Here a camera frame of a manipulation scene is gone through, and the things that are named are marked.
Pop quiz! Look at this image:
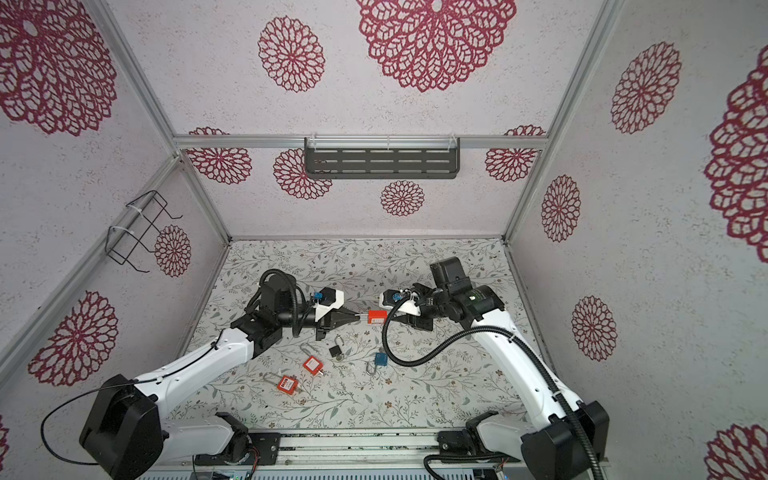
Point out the red padlock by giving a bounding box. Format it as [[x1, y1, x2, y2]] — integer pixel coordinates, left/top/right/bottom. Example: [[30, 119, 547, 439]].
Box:
[[359, 310, 388, 325], [299, 344, 324, 376], [263, 373, 299, 395]]

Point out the blue padlock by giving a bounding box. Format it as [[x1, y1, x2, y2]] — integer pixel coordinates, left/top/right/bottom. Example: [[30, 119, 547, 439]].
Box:
[[365, 347, 388, 376]]

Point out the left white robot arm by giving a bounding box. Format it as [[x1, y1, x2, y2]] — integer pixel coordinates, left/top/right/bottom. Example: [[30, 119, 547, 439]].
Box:
[[79, 276, 360, 479]]

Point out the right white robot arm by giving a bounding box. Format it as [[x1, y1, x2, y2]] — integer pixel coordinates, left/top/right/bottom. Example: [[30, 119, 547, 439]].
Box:
[[380, 257, 610, 479]]

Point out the black padlock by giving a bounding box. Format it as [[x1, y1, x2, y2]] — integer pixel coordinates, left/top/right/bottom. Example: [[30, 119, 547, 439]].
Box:
[[329, 335, 345, 361]]

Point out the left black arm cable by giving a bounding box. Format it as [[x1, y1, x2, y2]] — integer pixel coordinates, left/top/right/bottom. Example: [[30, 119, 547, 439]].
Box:
[[40, 341, 220, 466]]

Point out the right black corrugated hose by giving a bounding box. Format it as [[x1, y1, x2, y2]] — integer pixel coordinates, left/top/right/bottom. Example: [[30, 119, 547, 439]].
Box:
[[381, 296, 604, 480]]

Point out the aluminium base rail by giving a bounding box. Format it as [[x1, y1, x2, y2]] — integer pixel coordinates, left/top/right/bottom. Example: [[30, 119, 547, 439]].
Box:
[[137, 425, 610, 475]]

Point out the grey slotted wall shelf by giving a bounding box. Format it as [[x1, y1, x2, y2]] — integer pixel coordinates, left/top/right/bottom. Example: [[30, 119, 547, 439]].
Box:
[[303, 137, 461, 180]]

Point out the black wire wall basket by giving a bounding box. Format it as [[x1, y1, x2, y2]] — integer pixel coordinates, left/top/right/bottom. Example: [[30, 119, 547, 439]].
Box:
[[104, 189, 182, 274]]

